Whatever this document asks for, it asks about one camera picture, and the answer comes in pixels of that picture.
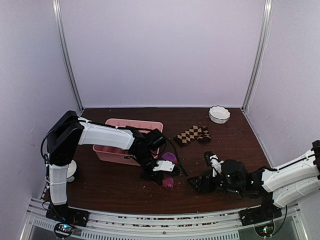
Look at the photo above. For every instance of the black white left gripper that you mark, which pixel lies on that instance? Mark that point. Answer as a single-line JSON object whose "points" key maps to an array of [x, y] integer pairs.
{"points": [[157, 177]]}

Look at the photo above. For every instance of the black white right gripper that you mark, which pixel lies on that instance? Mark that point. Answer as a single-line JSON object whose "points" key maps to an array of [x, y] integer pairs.
{"points": [[201, 179]]}

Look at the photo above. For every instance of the magenta purple sock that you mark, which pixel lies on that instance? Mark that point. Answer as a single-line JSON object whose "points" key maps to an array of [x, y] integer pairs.
{"points": [[168, 180]]}

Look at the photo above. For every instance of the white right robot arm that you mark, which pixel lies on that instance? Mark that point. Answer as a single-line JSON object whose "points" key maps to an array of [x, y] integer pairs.
{"points": [[279, 186]]}

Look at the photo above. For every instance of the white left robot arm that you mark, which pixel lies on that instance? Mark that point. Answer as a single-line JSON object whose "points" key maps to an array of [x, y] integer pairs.
{"points": [[144, 142]]}

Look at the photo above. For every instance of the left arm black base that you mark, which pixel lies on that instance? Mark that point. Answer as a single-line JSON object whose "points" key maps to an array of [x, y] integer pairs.
{"points": [[68, 215]]}

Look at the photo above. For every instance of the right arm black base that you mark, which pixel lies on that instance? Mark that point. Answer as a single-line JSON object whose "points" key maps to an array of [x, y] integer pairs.
{"points": [[256, 215]]}

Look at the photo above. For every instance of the pink divided plastic tray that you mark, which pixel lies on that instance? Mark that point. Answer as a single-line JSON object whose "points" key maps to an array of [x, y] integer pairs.
{"points": [[115, 153]]}

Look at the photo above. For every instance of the brown checkered sock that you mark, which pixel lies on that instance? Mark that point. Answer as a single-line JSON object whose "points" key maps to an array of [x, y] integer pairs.
{"points": [[195, 133]]}

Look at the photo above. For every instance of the white scalloped bowl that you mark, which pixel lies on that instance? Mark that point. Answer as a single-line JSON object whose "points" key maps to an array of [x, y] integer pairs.
{"points": [[219, 114]]}

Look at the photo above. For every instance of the aluminium front frame rail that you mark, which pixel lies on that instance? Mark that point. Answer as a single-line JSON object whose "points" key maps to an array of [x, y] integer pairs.
{"points": [[218, 225]]}

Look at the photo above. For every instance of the aluminium right corner post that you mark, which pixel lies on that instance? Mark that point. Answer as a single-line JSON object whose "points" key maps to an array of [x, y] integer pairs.
{"points": [[261, 46]]}

